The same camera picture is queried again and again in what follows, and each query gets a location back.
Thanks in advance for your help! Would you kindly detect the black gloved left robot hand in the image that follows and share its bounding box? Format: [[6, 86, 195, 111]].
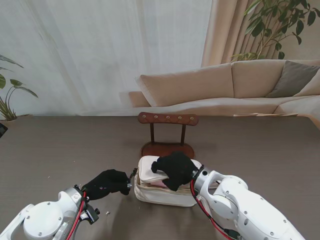
[[81, 169, 133, 202]]

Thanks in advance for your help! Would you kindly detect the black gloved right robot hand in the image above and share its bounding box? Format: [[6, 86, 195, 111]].
[[151, 150, 198, 192]]

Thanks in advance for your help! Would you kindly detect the cream handbag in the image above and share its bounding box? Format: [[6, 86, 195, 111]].
[[131, 155, 221, 208]]

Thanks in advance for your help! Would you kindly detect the dark wooden jewelry stand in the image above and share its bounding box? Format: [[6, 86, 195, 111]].
[[138, 111, 200, 160]]

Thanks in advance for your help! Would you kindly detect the beige sofa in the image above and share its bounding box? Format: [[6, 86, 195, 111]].
[[128, 59, 320, 123]]

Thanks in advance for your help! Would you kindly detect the white sheer curtain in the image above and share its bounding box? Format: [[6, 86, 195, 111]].
[[0, 0, 213, 117]]

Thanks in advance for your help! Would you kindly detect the large leaf green plant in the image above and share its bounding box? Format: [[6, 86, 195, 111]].
[[0, 54, 39, 122]]

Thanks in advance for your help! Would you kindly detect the beige curtain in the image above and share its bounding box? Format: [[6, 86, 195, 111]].
[[201, 0, 320, 68]]

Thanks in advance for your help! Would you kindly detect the grey cushion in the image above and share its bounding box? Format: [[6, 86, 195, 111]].
[[265, 60, 320, 98]]

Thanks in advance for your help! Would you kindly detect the dark green leafy plant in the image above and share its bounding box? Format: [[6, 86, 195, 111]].
[[229, 0, 317, 61]]

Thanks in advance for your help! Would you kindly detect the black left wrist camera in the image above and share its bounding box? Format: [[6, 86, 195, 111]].
[[84, 206, 101, 225]]

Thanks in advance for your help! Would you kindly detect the left arm red cable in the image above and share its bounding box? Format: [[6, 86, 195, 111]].
[[66, 191, 88, 240]]

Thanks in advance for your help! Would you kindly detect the arm red cable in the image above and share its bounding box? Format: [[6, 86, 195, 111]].
[[189, 178, 242, 240], [66, 191, 88, 240]]

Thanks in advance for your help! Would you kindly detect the right arm red cable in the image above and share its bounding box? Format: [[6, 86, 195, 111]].
[[189, 178, 242, 240]]

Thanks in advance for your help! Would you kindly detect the black cable with plug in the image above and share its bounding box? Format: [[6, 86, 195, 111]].
[[223, 227, 242, 240]]

